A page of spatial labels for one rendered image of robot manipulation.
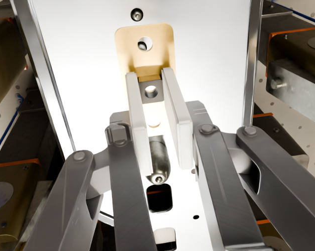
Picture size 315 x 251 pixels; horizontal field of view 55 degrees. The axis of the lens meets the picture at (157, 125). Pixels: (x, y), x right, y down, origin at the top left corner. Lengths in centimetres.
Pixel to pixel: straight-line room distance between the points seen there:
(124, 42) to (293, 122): 64
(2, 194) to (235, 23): 31
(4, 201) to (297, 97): 33
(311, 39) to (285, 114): 40
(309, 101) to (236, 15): 11
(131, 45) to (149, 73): 2
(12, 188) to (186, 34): 26
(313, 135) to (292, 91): 53
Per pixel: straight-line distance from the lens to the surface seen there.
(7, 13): 45
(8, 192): 40
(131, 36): 20
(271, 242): 59
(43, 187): 40
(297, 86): 33
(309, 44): 38
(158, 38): 20
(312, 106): 32
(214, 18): 30
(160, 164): 32
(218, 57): 31
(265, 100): 73
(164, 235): 48
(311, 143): 87
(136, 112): 15
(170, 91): 17
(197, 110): 16
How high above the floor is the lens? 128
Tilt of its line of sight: 58 degrees down
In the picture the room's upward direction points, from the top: 168 degrees clockwise
